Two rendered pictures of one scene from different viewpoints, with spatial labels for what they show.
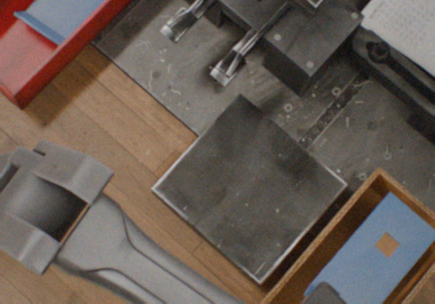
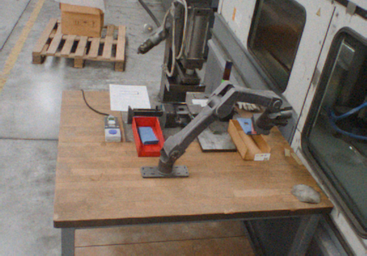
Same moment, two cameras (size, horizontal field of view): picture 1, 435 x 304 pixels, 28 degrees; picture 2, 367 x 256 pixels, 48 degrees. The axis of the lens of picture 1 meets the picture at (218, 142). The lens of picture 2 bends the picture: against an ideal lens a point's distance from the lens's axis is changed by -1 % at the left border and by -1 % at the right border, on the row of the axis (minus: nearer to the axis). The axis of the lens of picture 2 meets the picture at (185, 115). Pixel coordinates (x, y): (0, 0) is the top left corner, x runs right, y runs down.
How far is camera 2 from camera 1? 153 cm
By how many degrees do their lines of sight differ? 51
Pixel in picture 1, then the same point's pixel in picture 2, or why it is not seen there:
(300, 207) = (226, 137)
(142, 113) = not seen: hidden behind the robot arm
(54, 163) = (219, 89)
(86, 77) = not seen: hidden behind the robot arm
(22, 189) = (217, 98)
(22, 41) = (149, 148)
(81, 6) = (151, 137)
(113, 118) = not seen: hidden behind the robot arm
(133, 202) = (202, 155)
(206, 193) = (211, 144)
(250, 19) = (186, 112)
